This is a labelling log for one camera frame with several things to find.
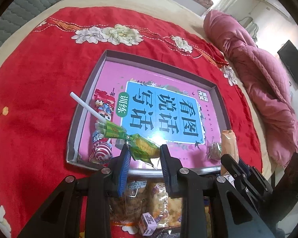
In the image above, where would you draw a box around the orange clear snack pack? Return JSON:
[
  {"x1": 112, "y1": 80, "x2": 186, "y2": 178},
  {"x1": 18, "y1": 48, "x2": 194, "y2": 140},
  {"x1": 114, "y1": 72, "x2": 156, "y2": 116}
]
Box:
[{"x1": 220, "y1": 130, "x2": 240, "y2": 176}]

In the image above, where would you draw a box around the red panda candy pack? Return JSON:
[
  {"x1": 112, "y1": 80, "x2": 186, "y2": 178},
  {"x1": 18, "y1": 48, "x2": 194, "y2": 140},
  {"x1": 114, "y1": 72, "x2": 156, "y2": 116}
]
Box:
[{"x1": 89, "y1": 89, "x2": 115, "y2": 165}]

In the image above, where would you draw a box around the round green-label pastry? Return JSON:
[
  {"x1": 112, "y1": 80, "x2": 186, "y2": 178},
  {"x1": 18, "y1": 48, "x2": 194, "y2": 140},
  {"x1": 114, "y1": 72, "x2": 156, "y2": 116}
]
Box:
[{"x1": 206, "y1": 142, "x2": 222, "y2": 161}]

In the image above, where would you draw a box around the corn shaped lollipop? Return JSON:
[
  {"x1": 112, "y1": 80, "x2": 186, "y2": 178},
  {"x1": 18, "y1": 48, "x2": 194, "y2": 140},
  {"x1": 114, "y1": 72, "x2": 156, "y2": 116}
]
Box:
[{"x1": 70, "y1": 92, "x2": 160, "y2": 167}]

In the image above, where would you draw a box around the orange-edged clear biscuit bag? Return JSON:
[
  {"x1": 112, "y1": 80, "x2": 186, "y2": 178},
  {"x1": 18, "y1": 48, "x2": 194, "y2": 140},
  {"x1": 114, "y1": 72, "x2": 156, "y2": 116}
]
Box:
[{"x1": 109, "y1": 180, "x2": 148, "y2": 225}]

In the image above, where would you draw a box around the yellow rice cracker bag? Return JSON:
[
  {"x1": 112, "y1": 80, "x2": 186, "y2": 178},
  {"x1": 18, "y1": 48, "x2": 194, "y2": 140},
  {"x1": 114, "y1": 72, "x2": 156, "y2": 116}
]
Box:
[{"x1": 147, "y1": 183, "x2": 182, "y2": 228}]

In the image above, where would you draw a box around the small purple candy box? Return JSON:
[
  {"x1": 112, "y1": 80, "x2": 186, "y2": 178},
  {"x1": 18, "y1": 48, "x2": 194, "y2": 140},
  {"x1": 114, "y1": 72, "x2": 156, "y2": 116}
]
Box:
[{"x1": 138, "y1": 212, "x2": 157, "y2": 236}]

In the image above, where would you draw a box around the dark Snickers bar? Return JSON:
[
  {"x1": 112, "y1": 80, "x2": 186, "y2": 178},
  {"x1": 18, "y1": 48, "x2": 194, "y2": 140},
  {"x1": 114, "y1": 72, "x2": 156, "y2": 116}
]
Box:
[{"x1": 152, "y1": 227, "x2": 183, "y2": 238}]

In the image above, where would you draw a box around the pink book in tray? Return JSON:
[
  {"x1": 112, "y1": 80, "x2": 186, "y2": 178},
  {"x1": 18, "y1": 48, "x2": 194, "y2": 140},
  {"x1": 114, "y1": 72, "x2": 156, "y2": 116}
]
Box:
[{"x1": 90, "y1": 61, "x2": 221, "y2": 168}]

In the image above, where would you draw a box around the grey box lid tray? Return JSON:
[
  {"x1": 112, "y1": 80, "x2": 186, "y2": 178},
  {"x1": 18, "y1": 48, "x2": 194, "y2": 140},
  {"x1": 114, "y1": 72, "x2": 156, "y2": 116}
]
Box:
[{"x1": 80, "y1": 50, "x2": 231, "y2": 175}]

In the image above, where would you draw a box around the pink quilted duvet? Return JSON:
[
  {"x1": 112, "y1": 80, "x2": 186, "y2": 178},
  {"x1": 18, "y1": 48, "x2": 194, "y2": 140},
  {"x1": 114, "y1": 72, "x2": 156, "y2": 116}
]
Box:
[{"x1": 203, "y1": 10, "x2": 298, "y2": 167}]

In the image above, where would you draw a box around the black television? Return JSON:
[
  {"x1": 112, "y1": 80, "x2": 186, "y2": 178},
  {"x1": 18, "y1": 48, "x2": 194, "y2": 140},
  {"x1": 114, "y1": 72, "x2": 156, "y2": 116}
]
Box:
[{"x1": 277, "y1": 40, "x2": 298, "y2": 86}]

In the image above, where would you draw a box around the red floral blanket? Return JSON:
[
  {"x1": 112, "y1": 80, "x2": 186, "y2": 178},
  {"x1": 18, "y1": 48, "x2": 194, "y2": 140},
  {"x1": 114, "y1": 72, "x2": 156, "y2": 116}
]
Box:
[{"x1": 0, "y1": 7, "x2": 263, "y2": 237}]

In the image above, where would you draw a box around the white air conditioner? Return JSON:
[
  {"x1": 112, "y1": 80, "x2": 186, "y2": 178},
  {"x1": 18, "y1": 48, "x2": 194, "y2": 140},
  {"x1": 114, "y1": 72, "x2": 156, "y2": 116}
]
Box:
[{"x1": 264, "y1": 0, "x2": 291, "y2": 18}]

